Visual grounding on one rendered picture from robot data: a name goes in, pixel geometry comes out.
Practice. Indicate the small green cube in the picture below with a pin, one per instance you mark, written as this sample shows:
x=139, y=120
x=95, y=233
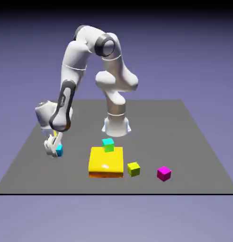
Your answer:
x=108, y=144

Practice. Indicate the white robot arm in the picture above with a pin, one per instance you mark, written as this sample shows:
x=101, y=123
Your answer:
x=110, y=75

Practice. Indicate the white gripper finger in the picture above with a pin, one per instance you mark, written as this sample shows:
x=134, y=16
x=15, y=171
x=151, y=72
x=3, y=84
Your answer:
x=51, y=153

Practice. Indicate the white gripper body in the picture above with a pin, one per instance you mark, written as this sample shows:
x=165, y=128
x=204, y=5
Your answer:
x=52, y=142

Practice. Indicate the small yellow-green cube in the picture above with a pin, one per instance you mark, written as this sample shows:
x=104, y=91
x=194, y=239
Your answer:
x=134, y=169

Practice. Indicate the small cyan cube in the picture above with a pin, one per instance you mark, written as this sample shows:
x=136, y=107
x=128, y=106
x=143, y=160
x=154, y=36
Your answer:
x=60, y=150

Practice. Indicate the small magenta cube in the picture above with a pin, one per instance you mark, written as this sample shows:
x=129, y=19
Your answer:
x=164, y=173

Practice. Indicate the large yellow box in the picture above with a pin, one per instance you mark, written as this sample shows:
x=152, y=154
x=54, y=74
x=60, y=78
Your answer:
x=106, y=160

